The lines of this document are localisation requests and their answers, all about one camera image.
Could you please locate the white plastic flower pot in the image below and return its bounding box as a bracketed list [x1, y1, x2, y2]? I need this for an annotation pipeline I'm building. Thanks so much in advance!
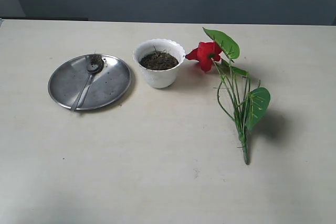
[133, 39, 185, 89]

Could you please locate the round steel plate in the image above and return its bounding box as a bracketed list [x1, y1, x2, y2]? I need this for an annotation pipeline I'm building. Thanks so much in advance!
[48, 53, 132, 111]

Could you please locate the red artificial anthurium flower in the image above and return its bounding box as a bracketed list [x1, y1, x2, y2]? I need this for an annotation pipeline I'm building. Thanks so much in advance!
[185, 27, 271, 165]

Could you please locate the steel spork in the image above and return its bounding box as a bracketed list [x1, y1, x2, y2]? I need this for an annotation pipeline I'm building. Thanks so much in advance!
[70, 54, 103, 111]

